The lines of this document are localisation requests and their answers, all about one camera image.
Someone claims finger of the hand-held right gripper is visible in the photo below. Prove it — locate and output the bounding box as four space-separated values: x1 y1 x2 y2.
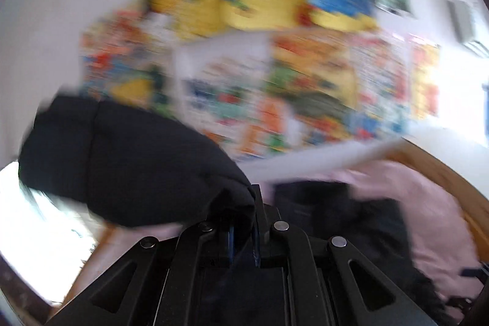
459 261 489 279

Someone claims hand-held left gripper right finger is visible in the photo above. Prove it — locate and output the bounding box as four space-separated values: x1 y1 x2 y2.
250 184 440 326

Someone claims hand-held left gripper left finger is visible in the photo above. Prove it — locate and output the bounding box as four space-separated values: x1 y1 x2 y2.
46 217 235 326

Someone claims black padded jacket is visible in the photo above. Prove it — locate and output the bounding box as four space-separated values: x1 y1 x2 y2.
17 93 455 326

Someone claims pink duvet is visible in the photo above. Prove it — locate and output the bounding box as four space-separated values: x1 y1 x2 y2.
111 160 482 311

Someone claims orange fruit glass drawing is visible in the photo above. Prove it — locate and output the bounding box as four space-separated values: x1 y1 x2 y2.
178 38 293 160

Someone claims blond boy drawing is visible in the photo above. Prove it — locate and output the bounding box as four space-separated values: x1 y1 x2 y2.
107 72 174 115

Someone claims yellow landscape drawing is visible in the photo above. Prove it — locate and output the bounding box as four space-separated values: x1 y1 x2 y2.
267 30 360 143

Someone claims pink pigs drawing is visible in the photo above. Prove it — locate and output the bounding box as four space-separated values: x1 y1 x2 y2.
410 41 441 120

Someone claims window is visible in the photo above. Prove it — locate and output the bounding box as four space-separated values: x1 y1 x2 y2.
0 161 102 306

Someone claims whale city drawing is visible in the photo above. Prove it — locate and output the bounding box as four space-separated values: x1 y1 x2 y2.
349 38 412 141

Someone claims dark patterned cloth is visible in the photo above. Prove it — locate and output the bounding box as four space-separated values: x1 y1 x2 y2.
0 257 52 326

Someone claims orange-dress girl drawing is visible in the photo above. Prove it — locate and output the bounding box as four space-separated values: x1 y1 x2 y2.
81 5 173 76

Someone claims white air conditioner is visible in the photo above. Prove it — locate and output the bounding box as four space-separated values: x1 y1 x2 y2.
446 0 489 56

